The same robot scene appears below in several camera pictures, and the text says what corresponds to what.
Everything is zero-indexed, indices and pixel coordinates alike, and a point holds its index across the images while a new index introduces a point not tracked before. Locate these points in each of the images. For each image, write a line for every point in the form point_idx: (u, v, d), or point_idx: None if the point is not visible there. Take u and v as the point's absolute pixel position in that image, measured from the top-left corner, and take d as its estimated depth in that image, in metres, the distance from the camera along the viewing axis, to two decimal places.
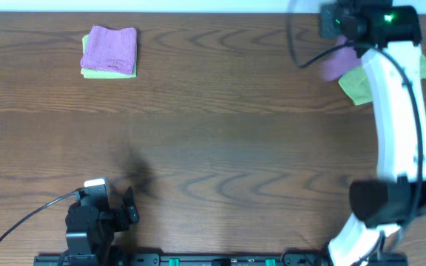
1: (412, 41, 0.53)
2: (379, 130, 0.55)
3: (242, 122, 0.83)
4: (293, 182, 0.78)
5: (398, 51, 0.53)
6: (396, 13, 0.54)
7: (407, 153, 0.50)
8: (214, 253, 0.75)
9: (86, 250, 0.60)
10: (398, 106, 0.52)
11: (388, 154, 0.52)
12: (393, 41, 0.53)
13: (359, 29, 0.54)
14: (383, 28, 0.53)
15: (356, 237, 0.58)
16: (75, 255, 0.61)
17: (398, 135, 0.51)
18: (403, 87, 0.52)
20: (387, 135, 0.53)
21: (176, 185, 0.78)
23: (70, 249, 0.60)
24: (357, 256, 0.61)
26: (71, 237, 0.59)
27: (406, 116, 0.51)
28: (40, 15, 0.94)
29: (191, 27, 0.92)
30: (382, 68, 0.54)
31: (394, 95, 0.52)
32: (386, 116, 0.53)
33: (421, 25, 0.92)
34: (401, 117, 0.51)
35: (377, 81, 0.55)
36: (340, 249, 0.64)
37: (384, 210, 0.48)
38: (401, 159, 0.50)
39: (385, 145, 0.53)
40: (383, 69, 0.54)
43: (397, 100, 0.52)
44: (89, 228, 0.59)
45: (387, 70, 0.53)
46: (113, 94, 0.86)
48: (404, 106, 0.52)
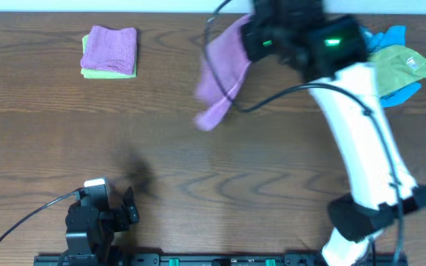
1: (359, 61, 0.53)
2: (347, 157, 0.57)
3: (242, 122, 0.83)
4: (292, 182, 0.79)
5: (349, 79, 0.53)
6: (341, 34, 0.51)
7: (382, 180, 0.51)
8: (214, 253, 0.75)
9: (86, 250, 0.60)
10: (361, 140, 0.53)
11: (364, 188, 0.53)
12: (342, 69, 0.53)
13: (302, 58, 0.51)
14: (328, 55, 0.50)
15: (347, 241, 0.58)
16: (75, 255, 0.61)
17: (368, 167, 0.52)
18: (364, 117, 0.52)
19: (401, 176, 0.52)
20: (353, 165, 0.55)
21: (176, 185, 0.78)
23: (70, 248, 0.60)
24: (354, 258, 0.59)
26: (70, 237, 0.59)
27: (373, 146, 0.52)
28: (40, 15, 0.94)
29: (191, 27, 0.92)
30: (339, 103, 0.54)
31: (357, 126, 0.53)
32: (350, 148, 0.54)
33: (421, 25, 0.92)
34: (368, 148, 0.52)
35: (352, 120, 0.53)
36: (335, 254, 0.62)
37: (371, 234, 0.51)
38: (379, 188, 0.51)
39: (357, 179, 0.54)
40: (339, 105, 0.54)
43: (359, 132, 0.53)
44: (88, 228, 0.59)
45: (344, 103, 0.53)
46: (113, 94, 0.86)
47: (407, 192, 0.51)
48: (370, 137, 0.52)
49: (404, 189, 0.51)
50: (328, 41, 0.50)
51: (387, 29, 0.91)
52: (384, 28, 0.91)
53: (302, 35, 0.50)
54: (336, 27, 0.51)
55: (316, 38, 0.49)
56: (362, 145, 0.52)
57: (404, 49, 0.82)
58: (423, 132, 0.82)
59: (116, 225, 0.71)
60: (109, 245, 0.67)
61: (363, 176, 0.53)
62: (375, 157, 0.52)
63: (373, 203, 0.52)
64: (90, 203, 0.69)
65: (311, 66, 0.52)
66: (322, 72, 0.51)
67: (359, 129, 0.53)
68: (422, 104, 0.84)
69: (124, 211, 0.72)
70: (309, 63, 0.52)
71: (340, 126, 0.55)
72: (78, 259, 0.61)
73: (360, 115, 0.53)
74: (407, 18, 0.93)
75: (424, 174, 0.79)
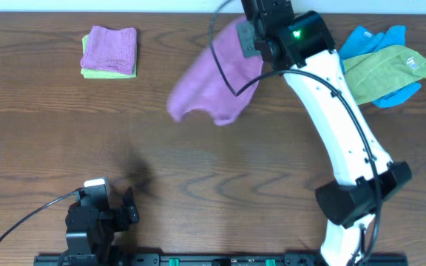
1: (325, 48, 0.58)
2: (325, 139, 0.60)
3: (242, 122, 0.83)
4: (292, 182, 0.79)
5: (317, 63, 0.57)
6: (302, 26, 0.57)
7: (358, 157, 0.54)
8: (214, 253, 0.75)
9: (86, 250, 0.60)
10: (335, 118, 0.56)
11: (342, 162, 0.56)
12: (308, 56, 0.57)
13: (271, 51, 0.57)
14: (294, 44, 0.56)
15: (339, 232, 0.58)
16: (75, 255, 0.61)
17: (344, 144, 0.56)
18: (333, 98, 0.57)
19: (376, 150, 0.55)
20: (332, 144, 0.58)
21: (176, 185, 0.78)
23: (70, 248, 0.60)
24: (349, 253, 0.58)
26: (71, 237, 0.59)
27: (345, 124, 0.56)
28: (40, 15, 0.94)
29: (191, 26, 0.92)
30: (308, 85, 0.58)
31: (330, 108, 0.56)
32: (325, 127, 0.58)
33: (421, 24, 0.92)
34: (342, 125, 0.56)
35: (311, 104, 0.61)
36: (331, 252, 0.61)
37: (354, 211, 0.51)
38: (356, 163, 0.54)
39: (334, 154, 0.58)
40: (309, 88, 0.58)
43: (333, 112, 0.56)
44: (89, 229, 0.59)
45: (313, 87, 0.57)
46: (113, 94, 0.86)
47: (383, 166, 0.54)
48: (341, 115, 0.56)
49: (379, 164, 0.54)
50: (293, 33, 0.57)
51: (387, 29, 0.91)
52: (384, 27, 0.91)
53: (270, 32, 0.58)
54: (304, 22, 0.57)
55: (284, 33, 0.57)
56: (336, 124, 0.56)
57: (404, 49, 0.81)
58: (423, 132, 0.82)
59: (116, 225, 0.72)
60: (109, 246, 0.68)
61: (339, 153, 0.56)
62: (348, 134, 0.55)
63: (350, 177, 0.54)
64: (90, 204, 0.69)
65: (282, 55, 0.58)
66: (291, 60, 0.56)
67: (331, 111, 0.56)
68: (423, 104, 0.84)
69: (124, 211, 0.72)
70: (279, 55, 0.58)
71: (315, 107, 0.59)
72: (78, 260, 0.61)
73: (330, 96, 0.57)
74: (407, 17, 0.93)
75: (424, 174, 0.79)
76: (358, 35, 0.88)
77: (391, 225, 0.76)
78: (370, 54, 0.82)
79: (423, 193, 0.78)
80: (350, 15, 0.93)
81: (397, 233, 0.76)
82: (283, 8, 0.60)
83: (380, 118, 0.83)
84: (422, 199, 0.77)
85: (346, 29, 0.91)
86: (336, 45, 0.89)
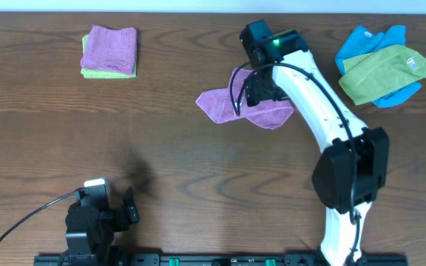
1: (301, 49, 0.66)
2: (308, 121, 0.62)
3: (242, 122, 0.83)
4: (292, 182, 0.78)
5: (293, 58, 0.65)
6: (281, 36, 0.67)
7: (332, 125, 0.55)
8: (214, 253, 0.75)
9: (86, 250, 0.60)
10: (311, 95, 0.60)
11: (321, 134, 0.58)
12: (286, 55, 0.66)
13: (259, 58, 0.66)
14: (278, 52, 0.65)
15: (337, 227, 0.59)
16: (75, 255, 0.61)
17: (320, 116, 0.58)
18: (308, 80, 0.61)
19: (351, 119, 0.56)
20: (313, 121, 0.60)
21: (176, 185, 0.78)
23: (70, 248, 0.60)
24: (347, 247, 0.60)
26: (71, 237, 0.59)
27: (320, 98, 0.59)
28: (41, 15, 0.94)
29: (191, 27, 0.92)
30: (286, 74, 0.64)
31: (305, 88, 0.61)
32: (306, 106, 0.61)
33: (421, 24, 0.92)
34: (317, 100, 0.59)
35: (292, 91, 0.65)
36: (331, 246, 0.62)
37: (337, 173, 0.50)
38: (330, 129, 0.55)
39: (316, 131, 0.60)
40: (287, 74, 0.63)
43: (309, 91, 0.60)
44: (89, 228, 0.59)
45: (290, 73, 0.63)
46: (113, 94, 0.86)
47: (357, 130, 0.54)
48: (316, 93, 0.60)
49: (354, 128, 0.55)
50: (273, 41, 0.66)
51: (387, 29, 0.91)
52: (384, 27, 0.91)
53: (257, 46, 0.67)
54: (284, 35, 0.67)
55: (270, 45, 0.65)
56: (313, 98, 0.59)
57: (404, 49, 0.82)
58: (423, 131, 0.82)
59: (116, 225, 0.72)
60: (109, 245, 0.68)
61: (319, 125, 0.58)
62: (322, 104, 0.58)
63: (328, 139, 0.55)
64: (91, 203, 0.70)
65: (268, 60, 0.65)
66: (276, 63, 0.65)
67: (307, 89, 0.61)
68: (423, 104, 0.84)
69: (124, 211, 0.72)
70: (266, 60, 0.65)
71: (296, 94, 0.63)
72: (78, 259, 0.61)
73: (305, 80, 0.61)
74: (407, 17, 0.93)
75: (424, 174, 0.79)
76: (358, 35, 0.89)
77: (391, 225, 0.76)
78: (370, 54, 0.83)
79: (423, 193, 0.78)
80: (350, 15, 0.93)
81: (398, 233, 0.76)
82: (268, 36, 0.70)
83: (380, 118, 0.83)
84: (422, 199, 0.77)
85: (346, 29, 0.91)
86: (336, 44, 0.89)
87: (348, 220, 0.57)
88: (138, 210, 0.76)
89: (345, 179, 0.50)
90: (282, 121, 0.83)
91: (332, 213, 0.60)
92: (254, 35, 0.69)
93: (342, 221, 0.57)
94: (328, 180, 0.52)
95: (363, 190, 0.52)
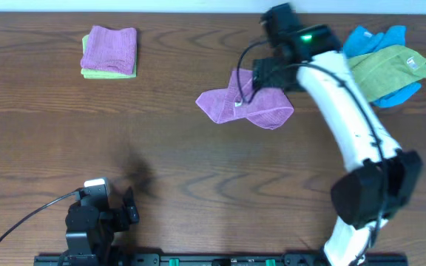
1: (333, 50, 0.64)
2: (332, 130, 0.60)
3: (242, 122, 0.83)
4: (292, 182, 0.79)
5: (326, 60, 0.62)
6: (313, 32, 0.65)
7: (364, 142, 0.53)
8: (214, 253, 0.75)
9: (86, 250, 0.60)
10: (342, 105, 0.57)
11: (348, 148, 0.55)
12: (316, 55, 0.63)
13: (287, 54, 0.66)
14: (305, 46, 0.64)
15: (348, 237, 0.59)
16: (75, 255, 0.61)
17: (352, 130, 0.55)
18: (339, 87, 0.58)
19: (384, 138, 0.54)
20: (340, 132, 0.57)
21: (176, 185, 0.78)
23: (70, 248, 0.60)
24: (353, 255, 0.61)
26: (72, 237, 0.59)
27: (351, 109, 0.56)
28: (41, 15, 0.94)
29: (191, 27, 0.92)
30: (315, 76, 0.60)
31: (336, 94, 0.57)
32: (334, 115, 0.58)
33: (420, 24, 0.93)
34: (347, 112, 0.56)
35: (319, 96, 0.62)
36: (334, 247, 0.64)
37: (364, 193, 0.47)
38: (362, 148, 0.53)
39: (342, 142, 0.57)
40: (316, 77, 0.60)
43: (340, 101, 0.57)
44: (89, 228, 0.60)
45: (320, 76, 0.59)
46: (113, 94, 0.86)
47: (390, 151, 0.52)
48: (348, 103, 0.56)
49: (387, 148, 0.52)
50: (303, 37, 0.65)
51: (387, 29, 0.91)
52: (384, 27, 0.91)
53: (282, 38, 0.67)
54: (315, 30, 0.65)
55: (296, 38, 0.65)
56: (343, 109, 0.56)
57: (404, 49, 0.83)
58: (423, 131, 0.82)
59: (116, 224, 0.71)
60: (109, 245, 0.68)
61: (347, 138, 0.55)
62: (354, 118, 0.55)
63: (359, 157, 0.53)
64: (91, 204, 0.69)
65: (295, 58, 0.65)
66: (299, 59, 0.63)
67: (337, 98, 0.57)
68: (423, 104, 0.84)
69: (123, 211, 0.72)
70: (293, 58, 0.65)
71: (324, 101, 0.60)
72: (78, 259, 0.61)
73: (336, 86, 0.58)
74: (407, 18, 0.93)
75: (424, 174, 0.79)
76: (358, 34, 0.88)
77: (391, 225, 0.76)
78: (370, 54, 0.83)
79: (423, 194, 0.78)
80: (350, 15, 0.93)
81: (398, 233, 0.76)
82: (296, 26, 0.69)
83: (380, 118, 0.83)
84: (422, 199, 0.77)
85: (345, 29, 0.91)
86: None
87: (362, 235, 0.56)
88: (138, 210, 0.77)
89: (370, 199, 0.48)
90: (282, 121, 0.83)
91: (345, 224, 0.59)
92: (282, 24, 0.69)
93: (355, 235, 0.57)
94: (351, 198, 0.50)
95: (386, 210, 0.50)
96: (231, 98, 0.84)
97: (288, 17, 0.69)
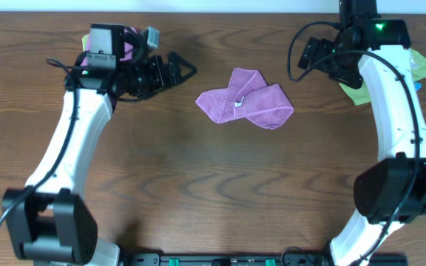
1: (401, 44, 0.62)
2: (375, 120, 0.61)
3: (242, 123, 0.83)
4: (293, 182, 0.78)
5: (393, 53, 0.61)
6: (387, 23, 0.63)
7: (403, 137, 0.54)
8: (214, 253, 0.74)
9: (106, 47, 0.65)
10: (393, 100, 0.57)
11: (387, 140, 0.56)
12: (384, 46, 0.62)
13: (353, 38, 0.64)
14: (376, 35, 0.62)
15: (356, 236, 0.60)
16: (96, 58, 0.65)
17: (394, 123, 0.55)
18: (396, 81, 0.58)
19: (425, 138, 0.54)
20: (382, 122, 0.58)
21: (177, 185, 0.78)
23: (92, 45, 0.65)
24: (358, 255, 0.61)
26: (96, 32, 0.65)
27: (400, 106, 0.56)
28: (41, 15, 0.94)
29: (191, 26, 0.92)
30: (376, 66, 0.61)
31: (392, 88, 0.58)
32: (381, 106, 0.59)
33: (421, 24, 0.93)
34: (396, 106, 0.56)
35: (374, 85, 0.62)
36: (341, 247, 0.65)
37: (388, 184, 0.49)
38: (400, 141, 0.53)
39: (382, 134, 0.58)
40: (377, 68, 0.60)
43: (391, 93, 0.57)
44: (113, 29, 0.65)
45: (381, 67, 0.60)
46: None
47: None
48: (399, 99, 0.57)
49: (425, 148, 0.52)
50: (376, 25, 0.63)
51: None
52: None
53: (359, 24, 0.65)
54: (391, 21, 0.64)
55: (369, 25, 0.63)
56: (394, 103, 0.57)
57: None
58: None
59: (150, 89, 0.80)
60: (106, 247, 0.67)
61: (388, 130, 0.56)
62: (400, 111, 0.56)
63: (395, 148, 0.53)
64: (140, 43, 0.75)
65: (363, 44, 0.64)
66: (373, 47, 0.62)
67: (393, 91, 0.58)
68: (423, 103, 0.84)
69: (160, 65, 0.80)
70: (361, 43, 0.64)
71: (377, 91, 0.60)
72: (99, 61, 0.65)
73: (393, 80, 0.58)
74: (407, 17, 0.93)
75: None
76: None
77: None
78: None
79: None
80: None
81: (398, 233, 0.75)
82: (373, 15, 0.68)
83: None
84: None
85: None
86: None
87: (373, 232, 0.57)
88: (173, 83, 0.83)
89: (390, 193, 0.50)
90: (282, 121, 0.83)
91: (359, 219, 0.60)
92: (356, 11, 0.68)
93: (366, 231, 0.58)
94: (374, 188, 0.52)
95: (405, 211, 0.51)
96: (231, 98, 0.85)
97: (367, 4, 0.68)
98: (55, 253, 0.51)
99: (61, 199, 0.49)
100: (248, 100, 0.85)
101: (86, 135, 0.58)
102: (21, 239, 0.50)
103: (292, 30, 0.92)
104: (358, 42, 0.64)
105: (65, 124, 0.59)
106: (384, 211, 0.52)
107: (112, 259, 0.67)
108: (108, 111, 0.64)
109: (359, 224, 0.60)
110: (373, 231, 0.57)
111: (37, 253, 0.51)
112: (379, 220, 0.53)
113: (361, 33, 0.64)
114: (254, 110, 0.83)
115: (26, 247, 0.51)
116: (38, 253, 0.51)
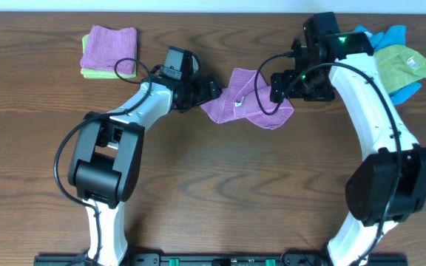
1: (365, 52, 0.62)
2: (354, 123, 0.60)
3: (242, 123, 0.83)
4: (292, 182, 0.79)
5: (358, 60, 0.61)
6: (350, 36, 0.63)
7: (382, 133, 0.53)
8: (214, 253, 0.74)
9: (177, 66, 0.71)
10: (367, 100, 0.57)
11: (367, 140, 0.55)
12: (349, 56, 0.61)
13: (321, 54, 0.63)
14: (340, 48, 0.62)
15: (353, 235, 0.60)
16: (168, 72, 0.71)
17: (372, 121, 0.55)
18: (366, 84, 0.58)
19: (404, 131, 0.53)
20: (362, 123, 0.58)
21: (176, 185, 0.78)
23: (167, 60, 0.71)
24: (356, 255, 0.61)
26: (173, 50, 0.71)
27: (375, 105, 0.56)
28: (40, 15, 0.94)
29: (191, 26, 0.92)
30: (346, 74, 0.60)
31: (364, 91, 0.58)
32: (358, 108, 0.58)
33: (421, 24, 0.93)
34: (370, 106, 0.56)
35: (347, 92, 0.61)
36: (339, 247, 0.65)
37: (376, 181, 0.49)
38: (380, 137, 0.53)
39: (362, 134, 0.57)
40: (346, 75, 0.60)
43: (364, 95, 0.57)
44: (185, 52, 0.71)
45: (350, 73, 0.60)
46: (113, 94, 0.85)
47: (408, 145, 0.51)
48: (372, 99, 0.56)
49: (406, 141, 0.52)
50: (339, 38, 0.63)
51: (387, 29, 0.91)
52: (384, 27, 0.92)
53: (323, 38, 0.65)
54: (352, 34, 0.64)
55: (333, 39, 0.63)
56: (368, 102, 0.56)
57: (404, 49, 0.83)
58: (424, 131, 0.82)
59: (193, 101, 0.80)
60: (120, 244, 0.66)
61: (367, 130, 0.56)
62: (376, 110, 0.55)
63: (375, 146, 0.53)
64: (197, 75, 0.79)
65: (330, 58, 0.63)
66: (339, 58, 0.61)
67: (365, 91, 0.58)
68: (424, 104, 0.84)
69: (204, 80, 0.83)
70: (328, 58, 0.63)
71: (350, 94, 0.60)
72: (168, 74, 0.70)
73: (362, 83, 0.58)
74: (408, 17, 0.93)
75: None
76: None
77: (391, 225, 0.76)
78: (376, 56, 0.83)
79: None
80: (350, 15, 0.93)
81: (398, 233, 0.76)
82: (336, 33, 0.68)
83: None
84: None
85: (345, 29, 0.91)
86: None
87: (369, 232, 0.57)
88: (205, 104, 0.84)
89: (380, 190, 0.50)
90: (282, 121, 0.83)
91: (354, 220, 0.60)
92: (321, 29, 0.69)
93: (362, 231, 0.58)
94: (364, 187, 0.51)
95: (399, 208, 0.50)
96: (231, 98, 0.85)
97: (330, 24, 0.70)
98: (103, 179, 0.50)
99: (129, 128, 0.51)
100: (248, 100, 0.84)
101: (154, 102, 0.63)
102: (80, 155, 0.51)
103: (292, 30, 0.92)
104: (325, 56, 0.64)
105: (137, 96, 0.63)
106: (381, 210, 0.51)
107: (119, 251, 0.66)
108: (168, 104, 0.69)
109: (354, 224, 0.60)
110: (370, 231, 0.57)
111: (86, 175, 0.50)
112: (373, 221, 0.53)
113: (327, 46, 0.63)
114: (254, 111, 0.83)
115: (80, 171, 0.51)
116: (88, 182, 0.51)
